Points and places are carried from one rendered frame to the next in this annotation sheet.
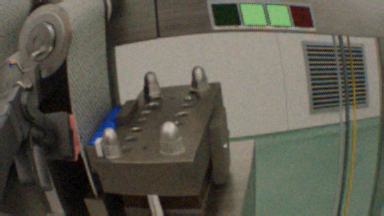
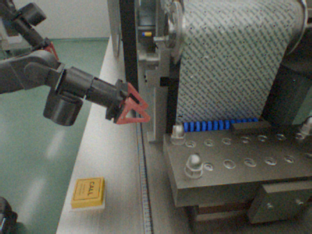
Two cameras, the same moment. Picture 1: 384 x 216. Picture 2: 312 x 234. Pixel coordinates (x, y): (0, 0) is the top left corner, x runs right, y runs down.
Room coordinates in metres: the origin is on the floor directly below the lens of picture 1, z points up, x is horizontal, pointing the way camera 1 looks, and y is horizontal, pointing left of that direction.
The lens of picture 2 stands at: (0.66, -0.19, 1.34)
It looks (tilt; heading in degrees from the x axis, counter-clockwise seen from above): 35 degrees down; 73
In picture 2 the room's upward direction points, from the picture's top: straight up
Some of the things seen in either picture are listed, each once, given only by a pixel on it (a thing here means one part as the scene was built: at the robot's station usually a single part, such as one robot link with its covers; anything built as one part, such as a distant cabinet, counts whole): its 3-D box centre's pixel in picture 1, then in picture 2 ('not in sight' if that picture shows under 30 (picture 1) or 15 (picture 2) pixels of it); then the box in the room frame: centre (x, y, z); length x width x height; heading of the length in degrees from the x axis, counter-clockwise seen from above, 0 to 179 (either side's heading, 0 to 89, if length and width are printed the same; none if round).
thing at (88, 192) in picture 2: not in sight; (88, 191); (0.59, 0.14, 0.91); 0.07 x 0.07 x 0.02; 80
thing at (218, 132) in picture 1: (221, 146); (279, 203); (0.97, -0.04, 0.97); 0.10 x 0.03 x 0.11; 170
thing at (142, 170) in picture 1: (164, 134); (253, 159); (0.98, 0.05, 1.00); 0.40 x 0.16 x 0.06; 170
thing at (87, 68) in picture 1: (90, 86); (224, 93); (0.95, 0.18, 1.11); 0.23 x 0.01 x 0.18; 170
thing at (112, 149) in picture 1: (110, 141); (178, 133); (0.82, 0.13, 1.05); 0.04 x 0.04 x 0.04
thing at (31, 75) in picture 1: (37, 148); (155, 99); (0.81, 0.30, 1.05); 0.06 x 0.05 x 0.31; 170
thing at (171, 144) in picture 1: (170, 137); (194, 164); (0.81, 0.04, 1.05); 0.04 x 0.04 x 0.04
